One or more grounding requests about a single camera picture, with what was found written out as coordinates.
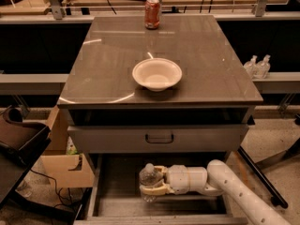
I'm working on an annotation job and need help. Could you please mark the dark brown chair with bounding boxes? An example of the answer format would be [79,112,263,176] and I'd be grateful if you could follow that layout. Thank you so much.
[0,107,51,205]

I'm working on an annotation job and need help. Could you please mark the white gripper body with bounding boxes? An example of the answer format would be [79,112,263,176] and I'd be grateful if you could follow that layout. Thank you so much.
[166,165,208,195]

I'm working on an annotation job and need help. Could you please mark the black drawer handle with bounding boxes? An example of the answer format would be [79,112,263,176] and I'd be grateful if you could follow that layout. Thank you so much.
[144,134,174,144]

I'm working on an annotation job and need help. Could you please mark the black floor cable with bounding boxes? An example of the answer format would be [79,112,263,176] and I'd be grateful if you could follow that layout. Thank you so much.
[29,168,83,214]

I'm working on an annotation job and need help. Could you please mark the right clear sanitizer bottle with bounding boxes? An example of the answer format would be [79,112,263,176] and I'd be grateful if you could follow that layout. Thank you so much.
[254,54,270,79]

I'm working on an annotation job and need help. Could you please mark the red soda can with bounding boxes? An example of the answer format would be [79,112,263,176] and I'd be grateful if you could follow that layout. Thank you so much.
[144,0,160,29]

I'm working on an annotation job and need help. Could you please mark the closed top grey drawer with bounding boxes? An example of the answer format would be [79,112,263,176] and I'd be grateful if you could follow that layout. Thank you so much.
[67,124,248,153]

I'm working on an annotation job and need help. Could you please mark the white paper bowl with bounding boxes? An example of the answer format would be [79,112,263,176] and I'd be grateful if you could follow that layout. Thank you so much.
[132,58,182,92]

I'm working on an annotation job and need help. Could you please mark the open middle grey drawer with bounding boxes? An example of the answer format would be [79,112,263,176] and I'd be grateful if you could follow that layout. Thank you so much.
[74,153,248,225]

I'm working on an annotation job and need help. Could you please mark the black tripod leg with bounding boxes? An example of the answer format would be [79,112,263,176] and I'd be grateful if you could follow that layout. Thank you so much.
[238,146,289,209]

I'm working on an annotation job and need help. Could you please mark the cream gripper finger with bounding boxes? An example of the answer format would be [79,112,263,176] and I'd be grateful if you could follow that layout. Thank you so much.
[155,166,168,181]
[140,184,173,196]

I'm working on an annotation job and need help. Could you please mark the left clear sanitizer bottle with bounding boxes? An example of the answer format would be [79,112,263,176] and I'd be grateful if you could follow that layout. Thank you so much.
[244,55,257,78]

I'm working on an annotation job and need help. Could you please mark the clear plastic water bottle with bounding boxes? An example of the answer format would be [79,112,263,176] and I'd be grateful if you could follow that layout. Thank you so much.
[139,163,163,203]

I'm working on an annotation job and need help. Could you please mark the cardboard box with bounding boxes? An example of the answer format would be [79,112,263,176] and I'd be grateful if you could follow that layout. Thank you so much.
[41,106,95,188]

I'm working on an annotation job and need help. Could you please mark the clear sanitizer bottle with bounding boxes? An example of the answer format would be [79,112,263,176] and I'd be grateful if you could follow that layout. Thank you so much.
[254,54,270,79]
[244,55,257,78]

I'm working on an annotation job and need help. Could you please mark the grey drawer cabinet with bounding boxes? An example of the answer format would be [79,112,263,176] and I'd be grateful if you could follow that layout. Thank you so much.
[57,15,263,166]

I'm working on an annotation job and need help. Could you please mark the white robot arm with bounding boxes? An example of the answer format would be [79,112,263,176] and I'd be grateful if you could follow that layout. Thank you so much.
[139,159,292,225]

